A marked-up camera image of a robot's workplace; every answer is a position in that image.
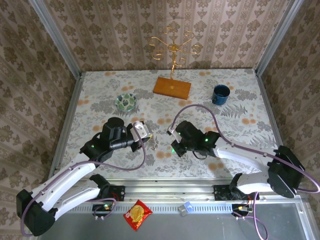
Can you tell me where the green leaf pattern bowl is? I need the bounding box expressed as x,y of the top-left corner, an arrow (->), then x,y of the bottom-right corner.
114,92 -> 138,112

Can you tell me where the dark blue mug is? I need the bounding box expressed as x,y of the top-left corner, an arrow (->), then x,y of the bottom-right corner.
212,84 -> 231,105

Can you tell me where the gold jewelry stand wooden base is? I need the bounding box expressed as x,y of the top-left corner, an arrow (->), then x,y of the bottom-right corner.
147,26 -> 202,101

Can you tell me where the small black controller board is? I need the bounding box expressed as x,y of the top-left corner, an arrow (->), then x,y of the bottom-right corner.
231,203 -> 252,213
91,203 -> 113,213

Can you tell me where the small grey blue packet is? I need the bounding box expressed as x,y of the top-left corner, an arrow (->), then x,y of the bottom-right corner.
177,201 -> 194,217

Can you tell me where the red snack packet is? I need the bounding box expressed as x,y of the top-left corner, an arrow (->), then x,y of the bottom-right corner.
123,199 -> 153,231

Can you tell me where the aluminium table side rail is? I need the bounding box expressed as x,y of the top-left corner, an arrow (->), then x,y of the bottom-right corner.
48,72 -> 85,179
254,69 -> 282,148

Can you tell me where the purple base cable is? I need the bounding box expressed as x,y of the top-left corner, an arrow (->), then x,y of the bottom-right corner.
233,193 -> 268,240
82,196 -> 118,221

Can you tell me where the aluminium mounting rail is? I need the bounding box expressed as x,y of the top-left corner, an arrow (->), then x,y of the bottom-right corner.
81,176 -> 261,203

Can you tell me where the slotted metal cable duct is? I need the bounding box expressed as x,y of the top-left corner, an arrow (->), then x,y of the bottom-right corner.
43,202 -> 235,214

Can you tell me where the aluminium frame post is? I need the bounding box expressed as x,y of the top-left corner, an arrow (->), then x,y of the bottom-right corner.
28,0 -> 83,78
254,0 -> 305,76

